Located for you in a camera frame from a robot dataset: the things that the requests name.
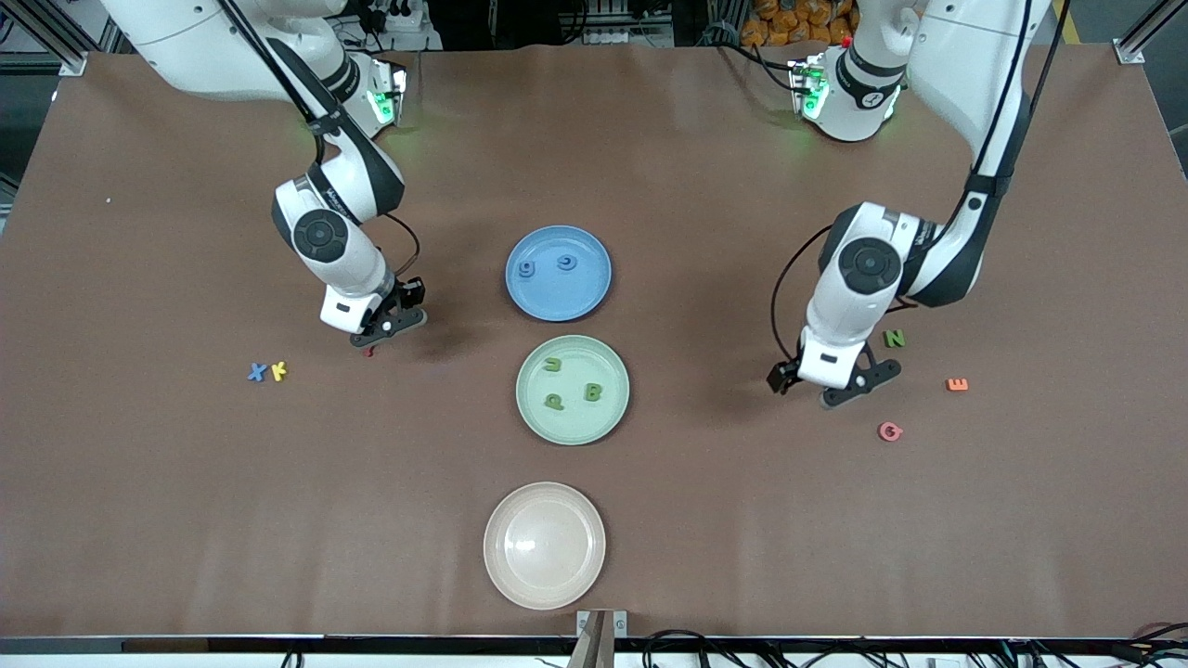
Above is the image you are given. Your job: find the blue plate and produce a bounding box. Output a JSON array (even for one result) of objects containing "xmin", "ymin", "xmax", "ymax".
[{"xmin": 505, "ymin": 225, "xmax": 613, "ymax": 323}]

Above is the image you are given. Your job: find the green plate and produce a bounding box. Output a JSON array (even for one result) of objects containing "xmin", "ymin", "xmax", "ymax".
[{"xmin": 515, "ymin": 335, "xmax": 631, "ymax": 446}]

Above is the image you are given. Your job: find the white power strip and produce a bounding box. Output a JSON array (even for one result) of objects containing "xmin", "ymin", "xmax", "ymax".
[
  {"xmin": 357, "ymin": 0, "xmax": 442, "ymax": 52},
  {"xmin": 580, "ymin": 23, "xmax": 674, "ymax": 47}
]

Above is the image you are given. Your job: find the beige plate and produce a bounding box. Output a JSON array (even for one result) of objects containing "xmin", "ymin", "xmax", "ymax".
[{"xmin": 483, "ymin": 482, "xmax": 607, "ymax": 611}]

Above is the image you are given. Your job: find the tan pole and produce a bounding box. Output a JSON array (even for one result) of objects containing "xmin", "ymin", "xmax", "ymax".
[{"xmin": 566, "ymin": 612, "xmax": 613, "ymax": 668}]

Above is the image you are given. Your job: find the orange packaged goods pile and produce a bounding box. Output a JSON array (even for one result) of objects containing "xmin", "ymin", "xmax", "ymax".
[{"xmin": 740, "ymin": 0, "xmax": 857, "ymax": 47}]

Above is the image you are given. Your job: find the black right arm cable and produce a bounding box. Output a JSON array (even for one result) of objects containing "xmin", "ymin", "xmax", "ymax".
[{"xmin": 215, "ymin": 0, "xmax": 421, "ymax": 284}]

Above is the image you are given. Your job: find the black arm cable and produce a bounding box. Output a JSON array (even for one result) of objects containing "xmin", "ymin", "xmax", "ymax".
[
  {"xmin": 215, "ymin": 0, "xmax": 421, "ymax": 284},
  {"xmin": 770, "ymin": 0, "xmax": 1064, "ymax": 367}
]

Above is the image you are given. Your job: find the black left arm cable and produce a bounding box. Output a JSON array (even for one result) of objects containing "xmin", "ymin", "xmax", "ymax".
[{"xmin": 770, "ymin": 0, "xmax": 1064, "ymax": 367}]

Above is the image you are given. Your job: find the black cable loop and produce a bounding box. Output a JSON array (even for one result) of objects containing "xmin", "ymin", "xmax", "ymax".
[{"xmin": 642, "ymin": 630, "xmax": 711, "ymax": 668}]

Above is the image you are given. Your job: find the grey metal bracket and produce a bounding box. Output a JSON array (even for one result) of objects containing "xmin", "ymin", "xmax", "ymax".
[{"xmin": 576, "ymin": 610, "xmax": 628, "ymax": 641}]

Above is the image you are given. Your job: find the aluminium frame post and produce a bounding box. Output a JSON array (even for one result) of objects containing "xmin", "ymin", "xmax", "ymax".
[
  {"xmin": 1114, "ymin": 9, "xmax": 1172, "ymax": 66},
  {"xmin": 19, "ymin": 0, "xmax": 126, "ymax": 77}
]

